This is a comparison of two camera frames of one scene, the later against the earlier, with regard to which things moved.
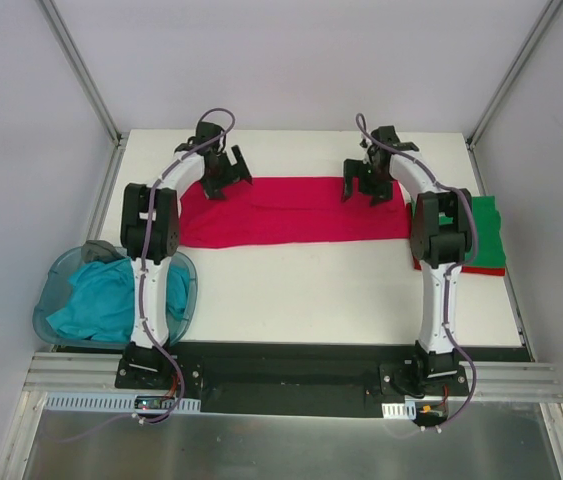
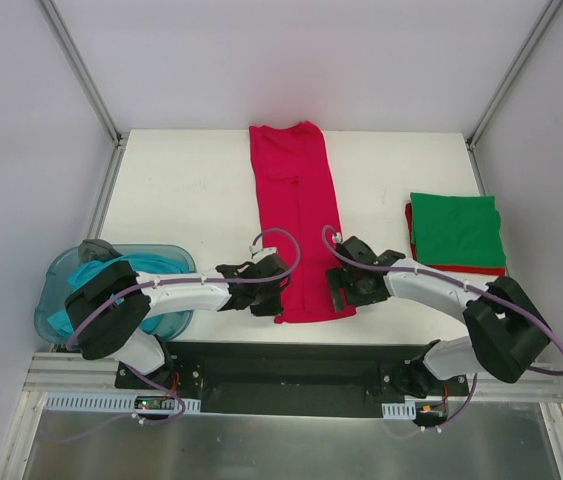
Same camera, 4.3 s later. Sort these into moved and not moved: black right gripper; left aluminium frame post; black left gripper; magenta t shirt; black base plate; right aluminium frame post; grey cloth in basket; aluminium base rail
Moved: magenta t shirt; black right gripper; black left gripper
Not moved: left aluminium frame post; grey cloth in basket; right aluminium frame post; black base plate; aluminium base rail
